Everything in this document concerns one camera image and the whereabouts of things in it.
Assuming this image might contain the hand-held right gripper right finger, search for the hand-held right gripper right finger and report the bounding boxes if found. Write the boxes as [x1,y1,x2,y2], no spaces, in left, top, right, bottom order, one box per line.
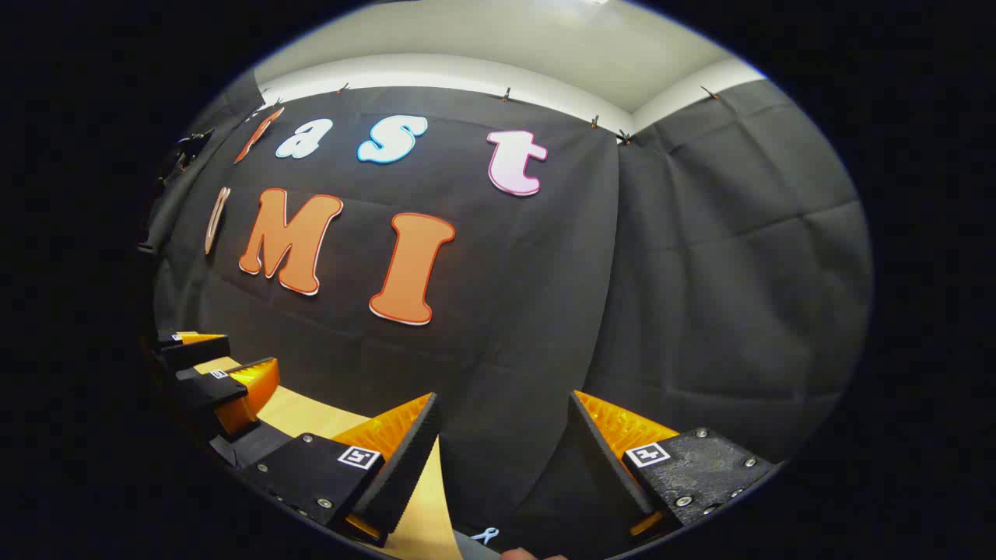
[566,389,780,543]

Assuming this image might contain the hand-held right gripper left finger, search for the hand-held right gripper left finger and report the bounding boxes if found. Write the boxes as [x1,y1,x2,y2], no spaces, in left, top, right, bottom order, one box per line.
[240,393,444,548]

